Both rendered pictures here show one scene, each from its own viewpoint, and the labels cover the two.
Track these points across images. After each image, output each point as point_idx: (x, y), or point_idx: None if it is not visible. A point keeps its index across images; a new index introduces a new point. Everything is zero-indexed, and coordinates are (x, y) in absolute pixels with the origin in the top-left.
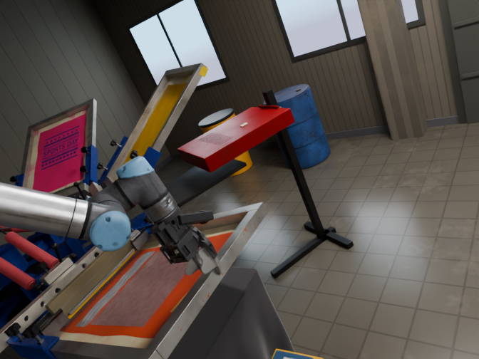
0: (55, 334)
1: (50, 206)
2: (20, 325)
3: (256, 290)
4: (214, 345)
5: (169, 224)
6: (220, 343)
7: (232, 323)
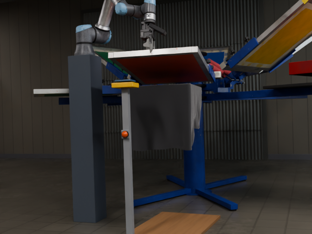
0: None
1: None
2: None
3: (181, 90)
4: (144, 86)
5: (146, 24)
6: (147, 89)
7: (157, 88)
